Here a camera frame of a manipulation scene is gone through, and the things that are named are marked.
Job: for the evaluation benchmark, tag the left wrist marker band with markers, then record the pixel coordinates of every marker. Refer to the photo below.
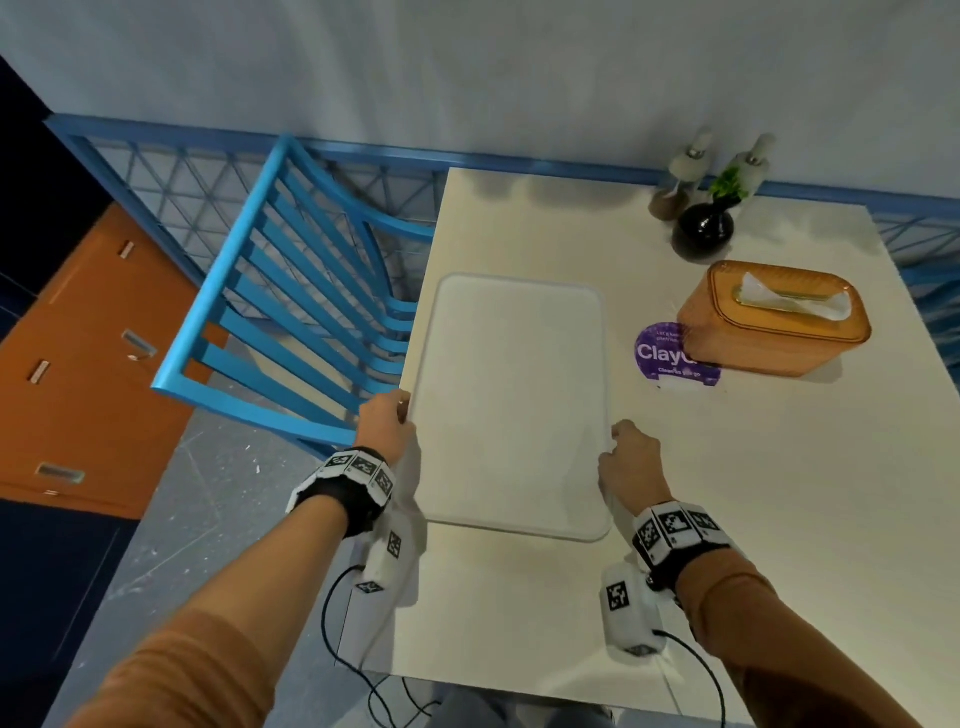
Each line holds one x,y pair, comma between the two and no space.
349,484

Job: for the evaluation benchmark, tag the right wrist marker band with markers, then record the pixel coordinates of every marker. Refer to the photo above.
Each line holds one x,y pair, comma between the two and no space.
679,536

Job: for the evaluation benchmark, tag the person's right thumb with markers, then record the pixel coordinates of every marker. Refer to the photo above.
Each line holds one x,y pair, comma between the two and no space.
627,433

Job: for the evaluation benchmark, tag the blue wooden chair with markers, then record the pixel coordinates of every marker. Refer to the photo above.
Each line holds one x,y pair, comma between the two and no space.
300,300

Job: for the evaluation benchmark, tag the orange tissue box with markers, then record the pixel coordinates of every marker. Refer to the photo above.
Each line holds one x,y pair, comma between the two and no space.
772,322

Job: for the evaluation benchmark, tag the white tissue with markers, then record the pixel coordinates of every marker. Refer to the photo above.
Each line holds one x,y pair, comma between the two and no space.
795,298

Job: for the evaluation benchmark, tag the wrist marker band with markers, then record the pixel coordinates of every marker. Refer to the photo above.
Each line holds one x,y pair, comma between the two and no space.
679,536
349,484

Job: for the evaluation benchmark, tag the orange cabinet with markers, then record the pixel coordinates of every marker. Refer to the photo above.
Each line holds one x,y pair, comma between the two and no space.
82,360

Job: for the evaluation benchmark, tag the person's right hand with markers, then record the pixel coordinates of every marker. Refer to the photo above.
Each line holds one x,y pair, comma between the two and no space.
637,472

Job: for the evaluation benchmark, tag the person's left hand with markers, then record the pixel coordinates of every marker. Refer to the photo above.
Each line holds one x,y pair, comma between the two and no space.
384,435

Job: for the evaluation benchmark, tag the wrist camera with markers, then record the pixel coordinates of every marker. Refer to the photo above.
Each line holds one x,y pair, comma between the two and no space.
628,611
382,559

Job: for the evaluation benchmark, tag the white plastic tray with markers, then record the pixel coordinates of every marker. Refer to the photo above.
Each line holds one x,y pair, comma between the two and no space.
514,405

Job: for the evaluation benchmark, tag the person's left forearm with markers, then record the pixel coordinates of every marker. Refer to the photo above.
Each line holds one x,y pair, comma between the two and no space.
202,607

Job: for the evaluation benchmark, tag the black round vase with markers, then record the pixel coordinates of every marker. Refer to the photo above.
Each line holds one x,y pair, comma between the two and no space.
701,229

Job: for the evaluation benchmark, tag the green plant sprig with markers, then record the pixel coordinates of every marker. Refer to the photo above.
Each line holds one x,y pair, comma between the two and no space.
729,184

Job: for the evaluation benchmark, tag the purple round sticker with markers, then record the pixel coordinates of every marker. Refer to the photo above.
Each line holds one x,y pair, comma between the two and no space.
664,360

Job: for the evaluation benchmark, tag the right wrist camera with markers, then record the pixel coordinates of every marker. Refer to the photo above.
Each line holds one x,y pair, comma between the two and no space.
628,611

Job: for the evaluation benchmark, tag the white salt grinder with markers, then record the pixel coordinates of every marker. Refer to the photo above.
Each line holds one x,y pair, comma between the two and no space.
754,169

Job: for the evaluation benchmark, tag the person's left thumb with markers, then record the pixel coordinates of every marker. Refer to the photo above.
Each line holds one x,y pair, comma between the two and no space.
403,406

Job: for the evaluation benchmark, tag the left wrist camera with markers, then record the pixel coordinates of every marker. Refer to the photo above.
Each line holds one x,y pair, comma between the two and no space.
382,559

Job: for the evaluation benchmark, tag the blue lattice railing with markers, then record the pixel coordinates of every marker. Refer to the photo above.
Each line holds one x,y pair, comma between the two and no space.
225,172

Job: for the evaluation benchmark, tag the person's right forearm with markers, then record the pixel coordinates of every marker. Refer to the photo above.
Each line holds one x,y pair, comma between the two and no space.
772,637

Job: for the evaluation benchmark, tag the wooden pepper grinder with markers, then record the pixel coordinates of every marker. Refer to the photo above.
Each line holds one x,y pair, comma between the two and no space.
679,180

